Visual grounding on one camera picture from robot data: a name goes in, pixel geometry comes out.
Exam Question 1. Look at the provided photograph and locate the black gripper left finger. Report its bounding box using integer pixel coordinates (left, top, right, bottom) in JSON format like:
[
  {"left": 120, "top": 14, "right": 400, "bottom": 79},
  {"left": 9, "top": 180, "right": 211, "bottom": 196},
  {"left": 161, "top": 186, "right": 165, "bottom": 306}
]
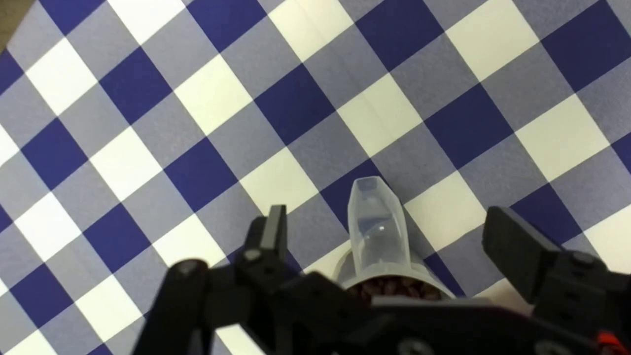
[{"left": 232, "top": 204, "right": 291, "bottom": 275}]

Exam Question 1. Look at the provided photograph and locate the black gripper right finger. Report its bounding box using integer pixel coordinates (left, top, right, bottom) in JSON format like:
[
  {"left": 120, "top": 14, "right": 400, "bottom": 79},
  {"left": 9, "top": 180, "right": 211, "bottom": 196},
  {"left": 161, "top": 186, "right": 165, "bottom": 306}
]
[{"left": 481, "top": 206, "right": 609, "bottom": 314}]

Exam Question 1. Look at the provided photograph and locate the clear plastic measuring cup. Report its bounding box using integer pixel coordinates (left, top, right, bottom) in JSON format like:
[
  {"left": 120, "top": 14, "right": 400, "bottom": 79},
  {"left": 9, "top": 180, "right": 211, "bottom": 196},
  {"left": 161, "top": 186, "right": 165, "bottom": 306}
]
[{"left": 333, "top": 176, "right": 457, "bottom": 306}]

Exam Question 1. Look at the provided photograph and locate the blue white checked tablecloth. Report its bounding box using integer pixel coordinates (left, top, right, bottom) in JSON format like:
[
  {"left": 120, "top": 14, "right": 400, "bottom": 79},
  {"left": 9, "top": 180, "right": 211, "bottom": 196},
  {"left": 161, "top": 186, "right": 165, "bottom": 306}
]
[{"left": 0, "top": 0, "right": 631, "bottom": 355}]

